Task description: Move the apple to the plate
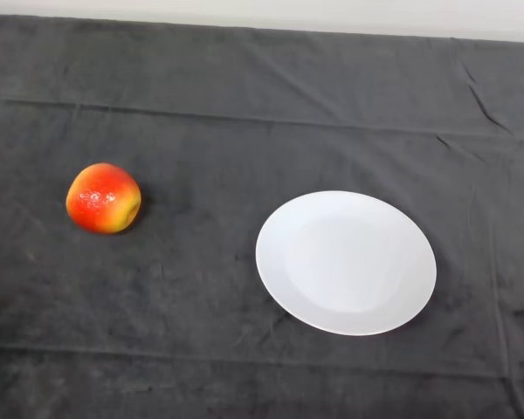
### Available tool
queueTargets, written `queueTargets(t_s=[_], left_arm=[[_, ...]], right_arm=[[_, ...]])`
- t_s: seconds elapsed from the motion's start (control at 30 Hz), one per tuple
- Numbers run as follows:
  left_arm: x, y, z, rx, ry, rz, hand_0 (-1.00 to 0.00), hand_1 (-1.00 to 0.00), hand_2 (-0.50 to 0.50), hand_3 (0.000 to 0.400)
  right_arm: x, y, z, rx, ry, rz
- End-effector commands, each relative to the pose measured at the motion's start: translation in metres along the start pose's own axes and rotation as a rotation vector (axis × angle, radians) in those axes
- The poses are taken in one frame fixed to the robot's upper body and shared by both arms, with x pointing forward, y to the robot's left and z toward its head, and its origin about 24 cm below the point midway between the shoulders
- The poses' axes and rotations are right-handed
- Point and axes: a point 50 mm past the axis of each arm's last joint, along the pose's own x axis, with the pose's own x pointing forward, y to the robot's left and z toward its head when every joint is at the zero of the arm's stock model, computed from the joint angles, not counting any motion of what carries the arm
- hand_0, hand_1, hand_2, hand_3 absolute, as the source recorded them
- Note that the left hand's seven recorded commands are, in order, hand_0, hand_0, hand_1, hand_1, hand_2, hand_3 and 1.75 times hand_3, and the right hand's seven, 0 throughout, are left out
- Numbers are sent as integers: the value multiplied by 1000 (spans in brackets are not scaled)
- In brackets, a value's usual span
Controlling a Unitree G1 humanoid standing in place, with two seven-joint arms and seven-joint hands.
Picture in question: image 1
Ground red yellow apple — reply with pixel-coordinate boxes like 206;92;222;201
65;162;142;236

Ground white round plate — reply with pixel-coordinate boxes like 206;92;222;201
255;189;438;337

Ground black cloth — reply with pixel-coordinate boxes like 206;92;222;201
0;12;524;419

